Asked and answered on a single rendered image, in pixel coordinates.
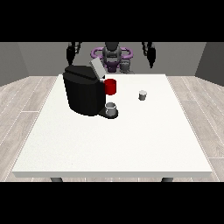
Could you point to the black coffee machine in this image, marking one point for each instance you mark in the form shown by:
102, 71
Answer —
83, 93

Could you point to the red pod holder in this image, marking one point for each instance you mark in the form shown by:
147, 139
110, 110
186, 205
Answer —
110, 86

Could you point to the small grey coffee pod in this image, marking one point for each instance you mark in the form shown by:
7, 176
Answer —
142, 95

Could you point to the dark table leg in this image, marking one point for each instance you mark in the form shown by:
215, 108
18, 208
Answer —
56, 179
167, 179

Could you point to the pale grey machine lid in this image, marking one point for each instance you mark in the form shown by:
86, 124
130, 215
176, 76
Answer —
97, 68

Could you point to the grey robot trunk purple rings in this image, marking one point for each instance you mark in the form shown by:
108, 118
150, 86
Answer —
112, 58

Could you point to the small grey cup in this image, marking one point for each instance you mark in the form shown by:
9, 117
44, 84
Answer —
110, 109

